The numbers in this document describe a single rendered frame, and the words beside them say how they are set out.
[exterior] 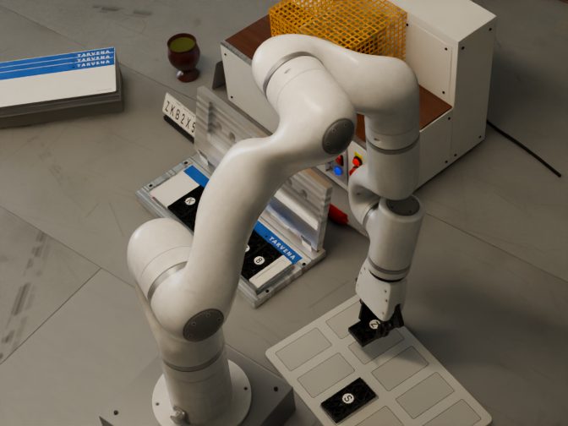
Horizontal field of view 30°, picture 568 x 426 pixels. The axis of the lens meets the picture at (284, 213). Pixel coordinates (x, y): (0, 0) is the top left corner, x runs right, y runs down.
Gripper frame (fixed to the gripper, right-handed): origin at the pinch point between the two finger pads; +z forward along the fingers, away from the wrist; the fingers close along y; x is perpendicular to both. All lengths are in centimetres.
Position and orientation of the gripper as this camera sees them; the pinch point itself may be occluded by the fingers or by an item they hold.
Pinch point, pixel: (374, 320)
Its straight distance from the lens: 214.1
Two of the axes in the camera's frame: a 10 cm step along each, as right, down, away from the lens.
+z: -1.0, 7.3, 6.7
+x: 8.3, -3.1, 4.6
